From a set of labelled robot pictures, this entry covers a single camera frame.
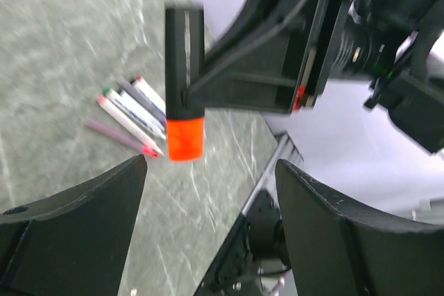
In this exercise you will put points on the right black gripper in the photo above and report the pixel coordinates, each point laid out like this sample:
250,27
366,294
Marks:
386,42

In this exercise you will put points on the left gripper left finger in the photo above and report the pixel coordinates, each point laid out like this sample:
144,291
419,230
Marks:
76,241

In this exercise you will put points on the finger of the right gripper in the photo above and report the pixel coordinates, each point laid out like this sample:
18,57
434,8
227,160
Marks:
259,62

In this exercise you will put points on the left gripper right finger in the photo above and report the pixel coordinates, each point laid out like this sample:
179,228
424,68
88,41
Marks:
340,246

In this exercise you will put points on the orange cap black highlighter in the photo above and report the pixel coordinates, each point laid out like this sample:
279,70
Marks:
184,50

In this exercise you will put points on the white pen pink tip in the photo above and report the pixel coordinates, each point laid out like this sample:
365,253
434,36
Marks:
119,137

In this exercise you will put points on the pink cap white pen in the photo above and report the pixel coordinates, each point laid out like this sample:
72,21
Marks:
128,124

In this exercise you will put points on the purple pen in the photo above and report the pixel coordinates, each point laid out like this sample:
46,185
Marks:
143,101

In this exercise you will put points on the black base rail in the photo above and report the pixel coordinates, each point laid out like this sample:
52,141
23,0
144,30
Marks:
254,249

